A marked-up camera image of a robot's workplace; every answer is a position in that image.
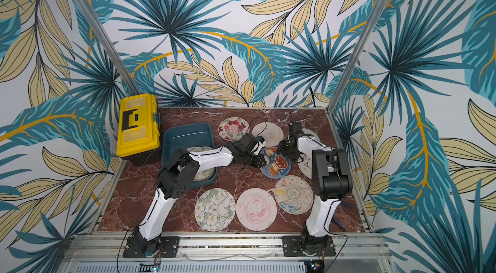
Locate aluminium front rail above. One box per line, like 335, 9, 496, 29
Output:
62, 232, 393, 265

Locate cream cat flower coaster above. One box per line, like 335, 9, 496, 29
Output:
298, 154, 312, 180

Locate silver aluminium corner post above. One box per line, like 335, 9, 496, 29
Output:
327, 0, 389, 115

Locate cream blue doodle coaster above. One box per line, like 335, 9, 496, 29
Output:
274, 176, 314, 215

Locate pink unicorn ring coaster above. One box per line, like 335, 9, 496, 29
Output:
236, 188, 277, 232

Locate silver aluminium left post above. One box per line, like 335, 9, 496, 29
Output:
74, 0, 141, 96

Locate green outline bear coaster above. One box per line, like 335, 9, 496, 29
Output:
187, 146, 215, 182

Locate green white flower coaster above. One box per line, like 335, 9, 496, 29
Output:
195, 188, 236, 232

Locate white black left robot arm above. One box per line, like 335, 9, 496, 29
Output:
127, 134, 266, 258

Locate blue denim cartoon coaster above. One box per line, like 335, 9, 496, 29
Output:
260, 147, 291, 180

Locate unicorn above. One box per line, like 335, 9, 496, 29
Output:
251, 122, 284, 147

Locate yellow plastic toolbox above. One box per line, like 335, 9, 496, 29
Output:
116, 93, 161, 167

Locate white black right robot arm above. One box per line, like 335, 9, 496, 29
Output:
278, 122, 353, 256

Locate teal plastic storage box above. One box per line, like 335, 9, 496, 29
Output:
161, 123, 218, 189

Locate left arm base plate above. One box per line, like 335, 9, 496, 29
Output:
123, 235, 180, 258

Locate floral rose coaster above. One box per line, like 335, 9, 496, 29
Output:
217, 117, 249, 142

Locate blue handled pliers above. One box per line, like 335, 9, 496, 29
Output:
332, 202, 355, 232

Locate green bunny coaster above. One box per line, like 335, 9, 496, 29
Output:
302, 128, 320, 142

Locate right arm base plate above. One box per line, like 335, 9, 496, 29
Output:
282, 235, 336, 257

